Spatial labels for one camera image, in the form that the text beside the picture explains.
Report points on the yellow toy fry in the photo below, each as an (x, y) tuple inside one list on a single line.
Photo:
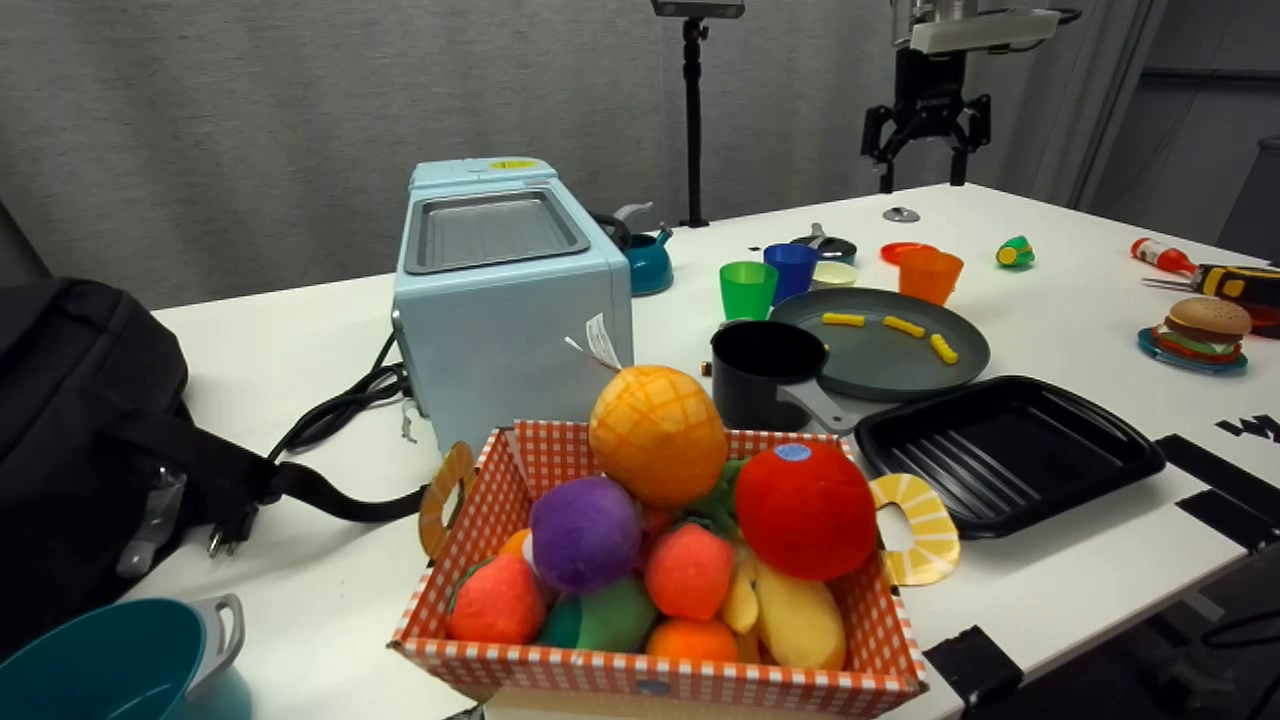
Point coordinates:
[(901, 325), (840, 319), (946, 352)]

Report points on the black camera tripod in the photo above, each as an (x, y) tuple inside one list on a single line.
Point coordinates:
[(693, 30)]

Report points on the peach plush fruit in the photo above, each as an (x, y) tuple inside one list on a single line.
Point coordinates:
[(691, 574)]

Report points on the light blue toaster oven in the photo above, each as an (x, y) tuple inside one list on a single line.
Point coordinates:
[(500, 270)]

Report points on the black bag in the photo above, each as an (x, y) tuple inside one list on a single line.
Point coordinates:
[(100, 466)]

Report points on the small black pot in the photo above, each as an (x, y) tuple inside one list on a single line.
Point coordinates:
[(766, 373)]

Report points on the grey plate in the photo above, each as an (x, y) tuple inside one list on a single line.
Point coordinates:
[(876, 361)]

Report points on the orange plush fruit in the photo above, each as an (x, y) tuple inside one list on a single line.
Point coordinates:
[(658, 434)]

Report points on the toy burger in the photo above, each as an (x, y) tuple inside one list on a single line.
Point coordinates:
[(1199, 333)]

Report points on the orange plastic cup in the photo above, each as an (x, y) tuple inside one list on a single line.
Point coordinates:
[(928, 273)]

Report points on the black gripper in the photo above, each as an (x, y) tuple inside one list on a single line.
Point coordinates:
[(928, 107)]

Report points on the red plush tomato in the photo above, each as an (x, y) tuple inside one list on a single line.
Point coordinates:
[(805, 510)]

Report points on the blue plastic cup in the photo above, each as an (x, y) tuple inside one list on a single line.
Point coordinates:
[(793, 270)]

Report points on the small white bowl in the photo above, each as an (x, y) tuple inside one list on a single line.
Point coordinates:
[(832, 273)]

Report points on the green plush fruit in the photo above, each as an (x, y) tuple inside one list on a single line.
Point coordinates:
[(612, 618)]

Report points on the purple plush fruit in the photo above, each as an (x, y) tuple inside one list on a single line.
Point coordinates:
[(584, 533)]

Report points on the green toy vegetable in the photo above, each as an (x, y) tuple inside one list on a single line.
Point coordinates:
[(1019, 255)]

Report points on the black grill tray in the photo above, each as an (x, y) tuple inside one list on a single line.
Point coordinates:
[(1009, 454)]

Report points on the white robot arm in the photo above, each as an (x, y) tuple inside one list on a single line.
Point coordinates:
[(935, 46)]

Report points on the yellow plush banana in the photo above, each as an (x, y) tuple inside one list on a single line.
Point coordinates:
[(788, 620)]

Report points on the toy ketchup bottle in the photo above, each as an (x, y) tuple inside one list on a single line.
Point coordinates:
[(1253, 291)]

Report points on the teal pot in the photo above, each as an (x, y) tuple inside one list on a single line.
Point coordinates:
[(132, 663)]

